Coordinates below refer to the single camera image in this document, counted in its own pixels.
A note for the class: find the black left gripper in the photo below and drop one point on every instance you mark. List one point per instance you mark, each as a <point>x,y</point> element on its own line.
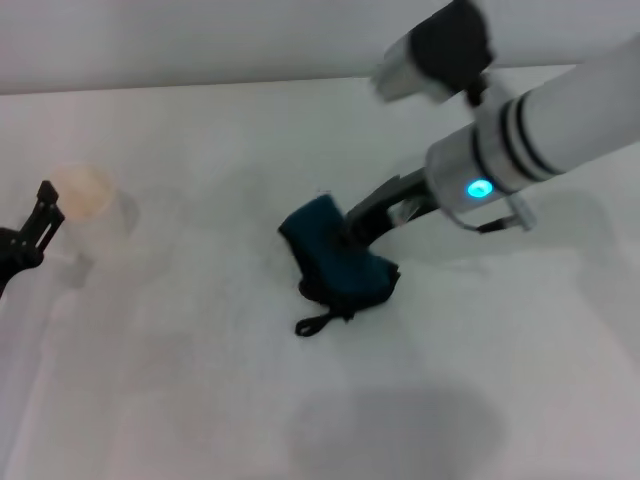
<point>15,250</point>

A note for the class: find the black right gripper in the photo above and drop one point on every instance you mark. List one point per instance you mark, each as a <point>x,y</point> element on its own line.
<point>415,182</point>

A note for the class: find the translucent white plastic cup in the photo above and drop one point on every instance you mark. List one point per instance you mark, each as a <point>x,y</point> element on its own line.
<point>85,195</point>

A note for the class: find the blue rag with black trim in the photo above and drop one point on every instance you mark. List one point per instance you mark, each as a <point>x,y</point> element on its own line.
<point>345,270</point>

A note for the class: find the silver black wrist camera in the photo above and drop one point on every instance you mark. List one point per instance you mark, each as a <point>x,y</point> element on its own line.
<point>440,55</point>

